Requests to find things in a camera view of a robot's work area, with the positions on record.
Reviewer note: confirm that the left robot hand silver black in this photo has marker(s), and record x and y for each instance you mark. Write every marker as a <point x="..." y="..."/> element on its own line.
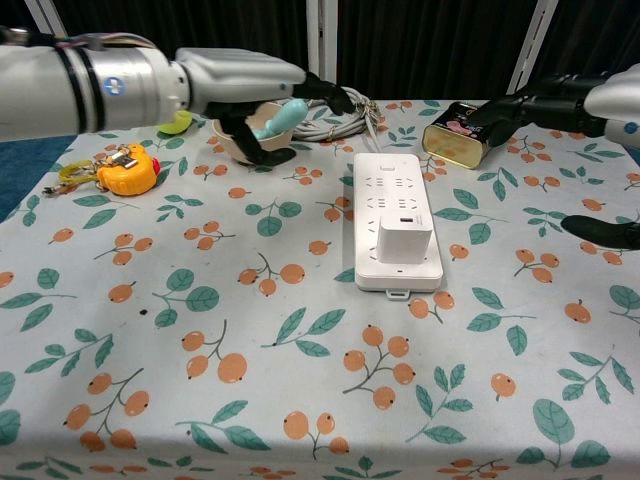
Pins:
<point x="235" y="75"/>

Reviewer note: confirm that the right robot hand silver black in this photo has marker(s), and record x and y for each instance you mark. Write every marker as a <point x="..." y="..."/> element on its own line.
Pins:
<point x="545" y="107"/>

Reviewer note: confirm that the white power strip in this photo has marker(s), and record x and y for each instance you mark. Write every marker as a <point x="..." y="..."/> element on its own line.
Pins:
<point x="395" y="190"/>

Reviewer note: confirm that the white cube charger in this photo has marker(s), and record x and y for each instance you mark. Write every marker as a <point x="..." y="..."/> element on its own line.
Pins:
<point x="404" y="242"/>

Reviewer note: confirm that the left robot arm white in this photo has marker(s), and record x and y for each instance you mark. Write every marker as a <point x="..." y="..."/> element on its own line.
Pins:
<point x="75" y="90"/>

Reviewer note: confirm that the teal plastic toy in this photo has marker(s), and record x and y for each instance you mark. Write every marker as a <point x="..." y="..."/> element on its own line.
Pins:
<point x="287" y="114"/>

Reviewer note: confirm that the yellow-green tennis ball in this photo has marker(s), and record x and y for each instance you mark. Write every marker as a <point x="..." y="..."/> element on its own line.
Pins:
<point x="176" y="126"/>

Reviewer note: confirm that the beige bowl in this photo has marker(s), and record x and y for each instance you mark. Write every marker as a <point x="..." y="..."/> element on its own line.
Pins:
<point x="275" y="142"/>

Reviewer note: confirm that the black gold rectangular tin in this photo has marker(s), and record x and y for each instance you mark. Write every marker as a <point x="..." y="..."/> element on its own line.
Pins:
<point x="452" y="142"/>

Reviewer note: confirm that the black curtain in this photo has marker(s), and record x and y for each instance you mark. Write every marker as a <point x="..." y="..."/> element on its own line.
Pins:
<point x="425" y="45"/>

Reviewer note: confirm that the blue table cover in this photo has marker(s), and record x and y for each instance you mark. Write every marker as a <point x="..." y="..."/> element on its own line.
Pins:
<point x="25" y="175"/>

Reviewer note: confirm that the floral printed tablecloth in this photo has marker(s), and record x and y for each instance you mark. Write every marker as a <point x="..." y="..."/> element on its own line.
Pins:
<point x="250" y="325"/>

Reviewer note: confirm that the white metal frame post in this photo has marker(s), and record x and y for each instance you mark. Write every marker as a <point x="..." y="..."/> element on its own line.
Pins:
<point x="47" y="15"/>
<point x="322" y="40"/>
<point x="532" y="45"/>

